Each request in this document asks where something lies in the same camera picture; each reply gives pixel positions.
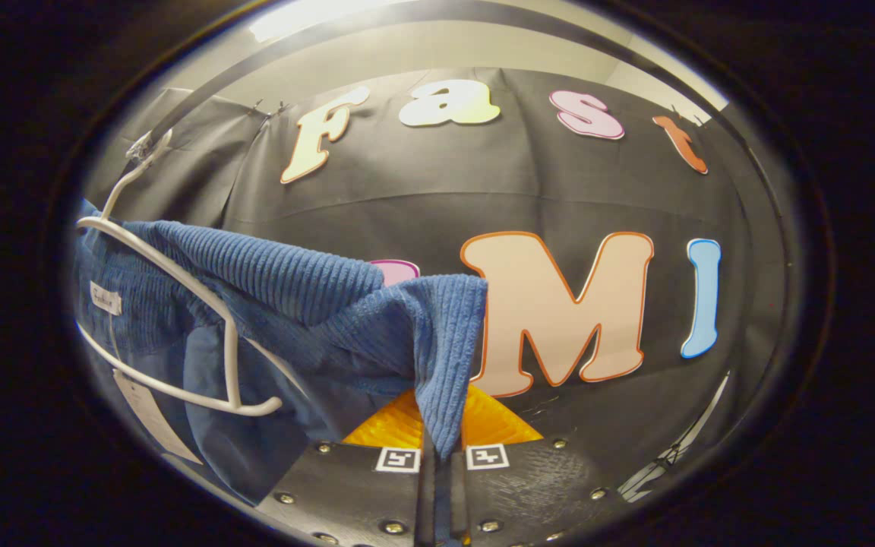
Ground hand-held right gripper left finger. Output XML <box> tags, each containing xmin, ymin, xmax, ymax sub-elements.
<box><xmin>255</xmin><ymin>387</ymin><xmax>436</xmax><ymax>547</ymax></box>

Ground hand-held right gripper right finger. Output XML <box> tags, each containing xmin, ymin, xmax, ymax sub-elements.
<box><xmin>449</xmin><ymin>384</ymin><xmax>628</xmax><ymax>547</ymax></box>

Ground white jacket hanger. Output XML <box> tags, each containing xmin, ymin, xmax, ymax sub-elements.
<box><xmin>75</xmin><ymin>129</ymin><xmax>284</xmax><ymax>417</ymax></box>

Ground ceiling light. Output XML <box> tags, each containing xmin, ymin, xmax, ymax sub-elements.
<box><xmin>248</xmin><ymin>0</ymin><xmax>408</xmax><ymax>43</ymax></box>

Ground blue corduroy jacket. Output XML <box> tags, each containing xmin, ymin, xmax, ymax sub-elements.
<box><xmin>73</xmin><ymin>199</ymin><xmax>488</xmax><ymax>547</ymax></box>

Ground black backdrop cloth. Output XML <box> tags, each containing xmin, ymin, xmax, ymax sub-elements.
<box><xmin>84</xmin><ymin>67</ymin><xmax>795</xmax><ymax>502</ymax></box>

